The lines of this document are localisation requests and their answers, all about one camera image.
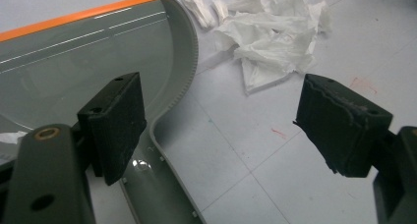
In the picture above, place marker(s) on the small torn white tissue piece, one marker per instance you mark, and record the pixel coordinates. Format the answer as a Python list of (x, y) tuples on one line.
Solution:
[(220, 9), (196, 8)]

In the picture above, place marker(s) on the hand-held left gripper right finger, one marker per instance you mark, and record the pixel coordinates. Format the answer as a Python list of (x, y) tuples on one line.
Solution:
[(341, 129)]

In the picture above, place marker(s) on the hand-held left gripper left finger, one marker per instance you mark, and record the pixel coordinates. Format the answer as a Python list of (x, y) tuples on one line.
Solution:
[(113, 129)]

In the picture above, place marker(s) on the grey dustpan with orange edge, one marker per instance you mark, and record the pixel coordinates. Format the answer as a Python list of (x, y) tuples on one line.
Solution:
[(82, 53)]

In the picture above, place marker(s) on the white tissue scrap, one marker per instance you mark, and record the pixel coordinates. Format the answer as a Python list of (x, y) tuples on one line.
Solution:
[(11, 137)]

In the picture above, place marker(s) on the large white tissue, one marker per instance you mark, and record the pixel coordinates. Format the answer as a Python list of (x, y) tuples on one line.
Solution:
[(272, 40)]

